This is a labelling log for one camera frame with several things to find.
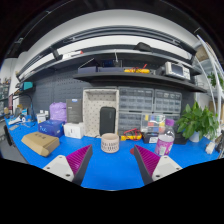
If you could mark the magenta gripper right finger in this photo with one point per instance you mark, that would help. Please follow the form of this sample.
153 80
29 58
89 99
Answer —
152 166

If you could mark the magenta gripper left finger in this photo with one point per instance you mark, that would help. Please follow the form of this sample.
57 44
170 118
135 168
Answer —
71 167

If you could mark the plastic water bottle purple label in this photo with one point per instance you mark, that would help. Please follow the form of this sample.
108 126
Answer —
166 139

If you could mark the white small box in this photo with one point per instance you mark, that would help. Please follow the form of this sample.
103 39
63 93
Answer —
74 130

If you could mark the yellow red tool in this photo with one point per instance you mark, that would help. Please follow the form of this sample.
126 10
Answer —
132 134

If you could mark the brown cardboard box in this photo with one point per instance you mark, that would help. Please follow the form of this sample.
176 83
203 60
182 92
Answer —
40 143

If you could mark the clear box colourful parts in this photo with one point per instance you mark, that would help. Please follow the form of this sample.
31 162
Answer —
151 126

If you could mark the blue cardboard box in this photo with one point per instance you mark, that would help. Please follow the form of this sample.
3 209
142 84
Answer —
51 127

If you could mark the beige patterned ceramic cup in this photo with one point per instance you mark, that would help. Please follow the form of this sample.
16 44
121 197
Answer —
110 143

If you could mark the purple plastic bag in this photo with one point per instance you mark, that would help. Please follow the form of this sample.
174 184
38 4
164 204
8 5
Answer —
58 111

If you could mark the black flat box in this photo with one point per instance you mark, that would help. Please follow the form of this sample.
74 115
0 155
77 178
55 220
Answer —
74 110

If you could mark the green potted plant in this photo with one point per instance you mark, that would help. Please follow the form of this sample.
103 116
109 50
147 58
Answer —
194 119

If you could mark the black zippered case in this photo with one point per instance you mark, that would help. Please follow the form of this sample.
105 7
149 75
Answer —
107 120

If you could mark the grey drawer organizer right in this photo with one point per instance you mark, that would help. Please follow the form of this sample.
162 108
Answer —
167 103

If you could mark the grey drawer organizer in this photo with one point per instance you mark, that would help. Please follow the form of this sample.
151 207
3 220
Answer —
167 103
133 102

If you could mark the grey drawer organizer left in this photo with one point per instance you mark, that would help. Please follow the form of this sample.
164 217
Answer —
133 102

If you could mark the white pegboard box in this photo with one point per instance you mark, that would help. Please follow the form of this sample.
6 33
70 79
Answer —
93 100

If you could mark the black shelf board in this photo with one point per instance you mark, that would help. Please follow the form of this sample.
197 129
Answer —
139 78

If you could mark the white oscilloscope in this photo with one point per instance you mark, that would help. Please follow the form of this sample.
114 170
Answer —
177 70

